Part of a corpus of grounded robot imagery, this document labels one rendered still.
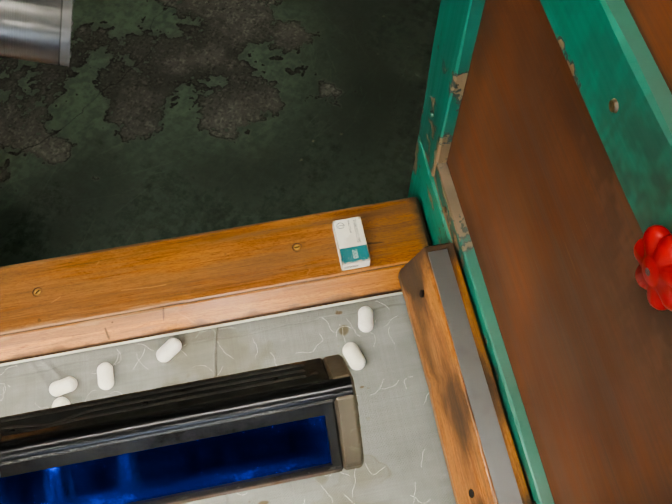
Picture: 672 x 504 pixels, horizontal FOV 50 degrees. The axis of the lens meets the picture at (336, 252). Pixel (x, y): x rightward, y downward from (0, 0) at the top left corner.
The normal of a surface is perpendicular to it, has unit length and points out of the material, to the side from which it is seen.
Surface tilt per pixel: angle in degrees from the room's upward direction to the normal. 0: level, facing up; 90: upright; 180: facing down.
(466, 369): 0
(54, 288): 0
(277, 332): 0
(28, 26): 53
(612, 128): 90
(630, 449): 90
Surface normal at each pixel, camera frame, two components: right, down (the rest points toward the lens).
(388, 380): 0.00, -0.45
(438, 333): -0.90, -0.02
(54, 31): 0.29, 0.48
